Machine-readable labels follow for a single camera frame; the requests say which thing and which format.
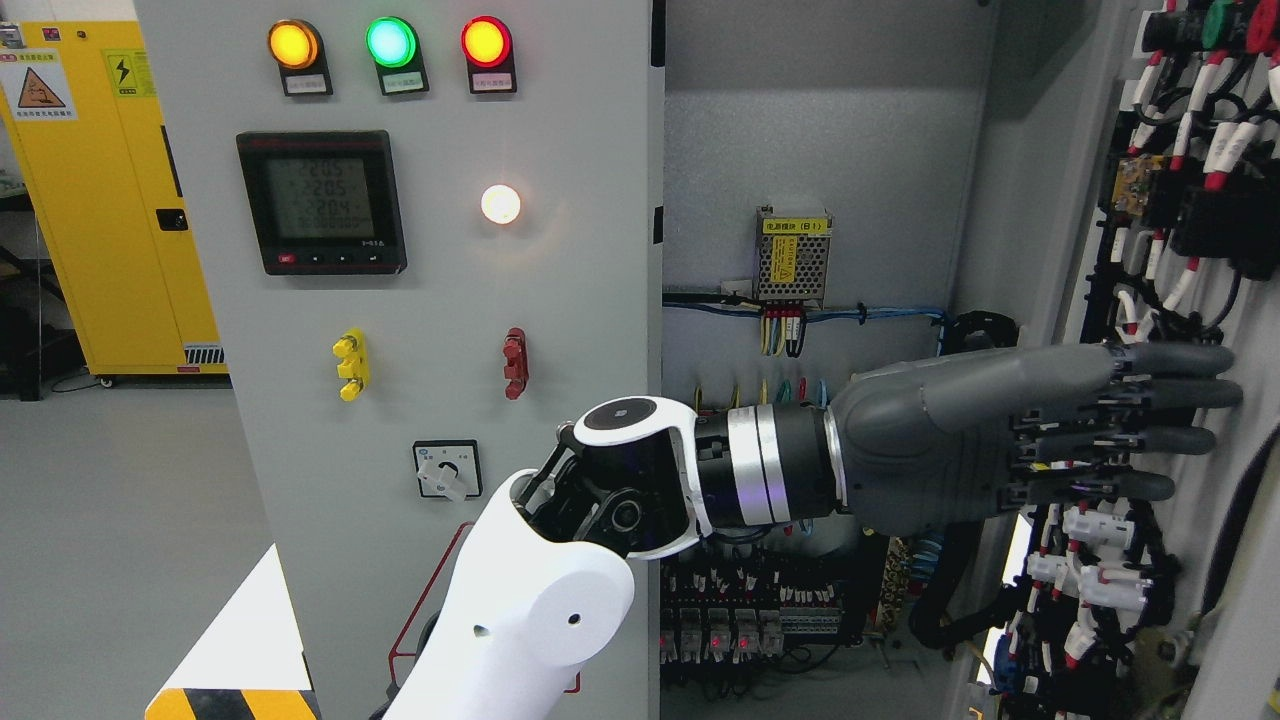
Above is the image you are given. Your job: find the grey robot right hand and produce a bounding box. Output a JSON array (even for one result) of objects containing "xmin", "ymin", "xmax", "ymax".
[{"xmin": 829, "ymin": 342, "xmax": 1244, "ymax": 536}]

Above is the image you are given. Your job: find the grey cabinet door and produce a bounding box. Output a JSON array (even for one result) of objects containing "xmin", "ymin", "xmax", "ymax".
[
  {"xmin": 956, "ymin": 1, "xmax": 1277, "ymax": 719},
  {"xmin": 134, "ymin": 1, "xmax": 664, "ymax": 719}
]

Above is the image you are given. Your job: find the metal mesh power supply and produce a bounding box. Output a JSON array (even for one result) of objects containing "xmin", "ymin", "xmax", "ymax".
[{"xmin": 754, "ymin": 205, "xmax": 835, "ymax": 309}]

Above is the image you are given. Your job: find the relay and terminal row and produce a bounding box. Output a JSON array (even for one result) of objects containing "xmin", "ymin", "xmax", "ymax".
[{"xmin": 655, "ymin": 546, "xmax": 864, "ymax": 670}]

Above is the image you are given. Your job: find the white indicator light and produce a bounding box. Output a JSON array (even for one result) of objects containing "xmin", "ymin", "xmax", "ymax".
[{"xmin": 480, "ymin": 184, "xmax": 524, "ymax": 225}]

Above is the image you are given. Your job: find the red indicator light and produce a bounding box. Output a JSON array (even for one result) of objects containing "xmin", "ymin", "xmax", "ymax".
[{"xmin": 460, "ymin": 15, "xmax": 518, "ymax": 95}]

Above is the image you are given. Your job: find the black digital power meter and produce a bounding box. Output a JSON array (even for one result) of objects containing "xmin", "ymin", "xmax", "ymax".
[{"xmin": 236, "ymin": 129, "xmax": 408, "ymax": 275}]

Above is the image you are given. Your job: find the green indicator light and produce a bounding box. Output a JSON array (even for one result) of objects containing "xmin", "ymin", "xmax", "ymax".
[{"xmin": 365, "ymin": 15, "xmax": 430, "ymax": 96}]

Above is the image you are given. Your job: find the amber indicator light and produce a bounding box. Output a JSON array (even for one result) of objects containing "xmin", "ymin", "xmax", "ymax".
[{"xmin": 268, "ymin": 18, "xmax": 333, "ymax": 97}]

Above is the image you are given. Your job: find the yellow safety cabinet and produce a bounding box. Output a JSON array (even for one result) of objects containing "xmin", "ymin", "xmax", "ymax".
[{"xmin": 3, "ymin": 20, "xmax": 228, "ymax": 380}]

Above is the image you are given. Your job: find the red terminal post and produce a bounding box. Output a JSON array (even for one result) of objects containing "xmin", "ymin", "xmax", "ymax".
[{"xmin": 502, "ymin": 327, "xmax": 530, "ymax": 401}]

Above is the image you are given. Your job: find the yellow terminal post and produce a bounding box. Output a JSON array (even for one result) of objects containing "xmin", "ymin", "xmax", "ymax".
[{"xmin": 332, "ymin": 327, "xmax": 371, "ymax": 402}]

